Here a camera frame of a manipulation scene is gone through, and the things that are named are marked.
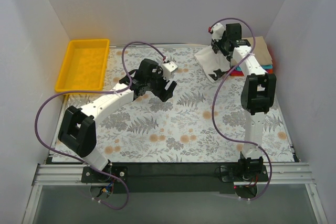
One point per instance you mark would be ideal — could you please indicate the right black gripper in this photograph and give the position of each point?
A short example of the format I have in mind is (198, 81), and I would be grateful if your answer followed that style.
(220, 60)

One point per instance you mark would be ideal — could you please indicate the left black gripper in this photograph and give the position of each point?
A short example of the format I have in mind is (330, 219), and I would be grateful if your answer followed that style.
(161, 87)

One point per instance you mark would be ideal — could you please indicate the white t shirt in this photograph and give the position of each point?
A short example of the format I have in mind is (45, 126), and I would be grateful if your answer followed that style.
(214, 65)

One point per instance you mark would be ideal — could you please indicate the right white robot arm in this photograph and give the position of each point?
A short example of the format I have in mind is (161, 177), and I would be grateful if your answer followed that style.
(256, 99)

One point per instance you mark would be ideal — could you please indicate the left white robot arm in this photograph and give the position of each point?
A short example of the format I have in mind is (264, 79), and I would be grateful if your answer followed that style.
(78, 127)

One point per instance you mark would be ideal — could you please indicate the beige folded t shirt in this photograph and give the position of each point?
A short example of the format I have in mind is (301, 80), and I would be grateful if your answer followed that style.
(261, 52)

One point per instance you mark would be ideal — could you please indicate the pink folded t shirt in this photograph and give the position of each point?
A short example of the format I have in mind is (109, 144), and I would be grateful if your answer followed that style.
(237, 73)

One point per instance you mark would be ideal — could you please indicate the teal folded t shirt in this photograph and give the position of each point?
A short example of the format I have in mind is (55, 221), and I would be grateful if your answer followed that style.
(266, 67)

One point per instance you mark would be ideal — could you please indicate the yellow plastic bin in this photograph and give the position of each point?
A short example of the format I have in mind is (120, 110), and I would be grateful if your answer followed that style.
(84, 65)

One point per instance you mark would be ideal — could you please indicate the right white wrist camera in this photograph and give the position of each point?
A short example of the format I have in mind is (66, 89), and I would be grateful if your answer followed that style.
(216, 31)

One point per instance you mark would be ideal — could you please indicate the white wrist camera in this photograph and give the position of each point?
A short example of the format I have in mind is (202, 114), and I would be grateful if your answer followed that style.
(216, 31)
(169, 68)

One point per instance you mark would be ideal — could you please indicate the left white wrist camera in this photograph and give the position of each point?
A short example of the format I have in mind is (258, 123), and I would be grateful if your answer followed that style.
(169, 68)

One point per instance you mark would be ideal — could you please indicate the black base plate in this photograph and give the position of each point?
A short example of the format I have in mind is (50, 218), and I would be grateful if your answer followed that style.
(178, 177)

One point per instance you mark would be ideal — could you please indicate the aluminium frame rail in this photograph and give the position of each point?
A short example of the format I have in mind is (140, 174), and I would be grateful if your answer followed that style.
(284, 193)

